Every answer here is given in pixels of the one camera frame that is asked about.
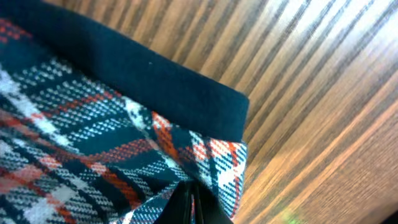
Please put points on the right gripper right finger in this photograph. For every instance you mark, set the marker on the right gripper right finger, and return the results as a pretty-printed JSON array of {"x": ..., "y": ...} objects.
[{"x": 207, "y": 208}]

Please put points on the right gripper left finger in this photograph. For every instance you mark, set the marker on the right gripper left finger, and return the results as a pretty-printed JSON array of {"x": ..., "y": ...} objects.
[{"x": 178, "y": 209}]

